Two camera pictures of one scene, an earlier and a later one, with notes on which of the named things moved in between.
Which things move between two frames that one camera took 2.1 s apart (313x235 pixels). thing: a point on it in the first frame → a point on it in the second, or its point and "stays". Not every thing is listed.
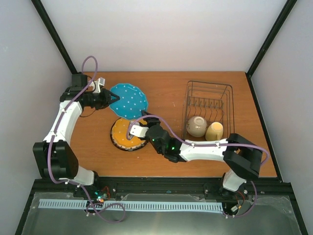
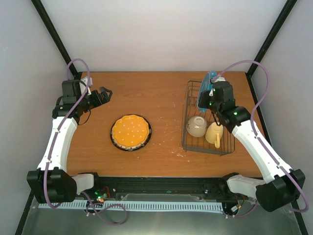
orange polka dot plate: (120, 132) stays
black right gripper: (152, 121) → (202, 102)
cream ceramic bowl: (196, 126) stays
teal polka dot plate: (132, 100) → (205, 85)
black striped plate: (128, 149) stays
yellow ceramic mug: (214, 131) stays
